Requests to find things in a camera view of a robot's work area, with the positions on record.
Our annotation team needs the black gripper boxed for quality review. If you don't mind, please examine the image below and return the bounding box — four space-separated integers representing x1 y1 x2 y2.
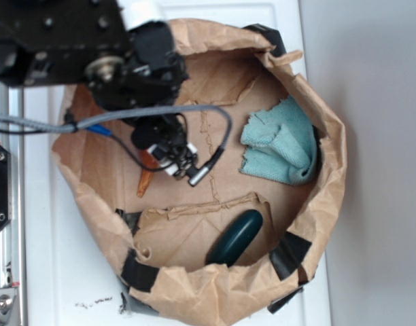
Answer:
85 21 196 178

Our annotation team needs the orange spiral sea shell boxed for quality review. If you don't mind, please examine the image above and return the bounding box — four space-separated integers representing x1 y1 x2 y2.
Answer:
137 150 159 198

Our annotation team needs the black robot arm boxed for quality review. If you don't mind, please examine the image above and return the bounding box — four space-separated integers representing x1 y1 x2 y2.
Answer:
0 1 197 177

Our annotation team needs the black tape strip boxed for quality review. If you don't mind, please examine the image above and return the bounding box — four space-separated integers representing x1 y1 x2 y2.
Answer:
268 232 312 280
243 24 287 58
120 249 160 293

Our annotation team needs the teal terry cloth rag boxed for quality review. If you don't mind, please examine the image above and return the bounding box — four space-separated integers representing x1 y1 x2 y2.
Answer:
240 96 317 186

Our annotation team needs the dark green oval capsule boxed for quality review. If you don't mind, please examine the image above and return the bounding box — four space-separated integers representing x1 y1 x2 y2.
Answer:
205 209 263 267

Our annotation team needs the brown paper bag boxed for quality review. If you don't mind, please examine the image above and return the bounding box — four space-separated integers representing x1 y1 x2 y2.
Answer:
52 18 347 325

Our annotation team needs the grey braided cable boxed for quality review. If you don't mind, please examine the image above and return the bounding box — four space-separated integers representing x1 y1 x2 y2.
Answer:
0 104 233 187

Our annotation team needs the aluminium frame rail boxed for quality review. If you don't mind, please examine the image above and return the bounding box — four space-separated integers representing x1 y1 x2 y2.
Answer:
0 81 29 326

